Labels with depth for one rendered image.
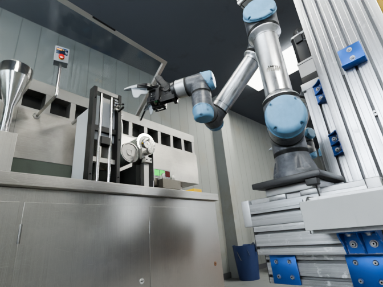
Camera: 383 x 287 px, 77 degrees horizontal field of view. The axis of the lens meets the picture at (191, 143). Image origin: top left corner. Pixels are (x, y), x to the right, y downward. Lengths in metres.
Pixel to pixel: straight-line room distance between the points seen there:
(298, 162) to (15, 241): 0.90
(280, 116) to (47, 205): 0.80
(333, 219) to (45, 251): 0.83
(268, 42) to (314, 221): 0.58
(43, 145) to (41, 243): 0.82
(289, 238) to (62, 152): 1.34
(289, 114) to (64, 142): 1.35
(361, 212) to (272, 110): 0.34
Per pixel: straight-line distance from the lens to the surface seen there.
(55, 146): 1.67
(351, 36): 1.14
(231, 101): 1.00
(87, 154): 1.22
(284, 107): 0.76
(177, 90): 0.94
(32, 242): 0.93
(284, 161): 0.85
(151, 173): 1.58
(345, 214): 0.66
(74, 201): 0.99
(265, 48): 0.91
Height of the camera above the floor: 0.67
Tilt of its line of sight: 21 degrees up
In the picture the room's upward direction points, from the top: 5 degrees counter-clockwise
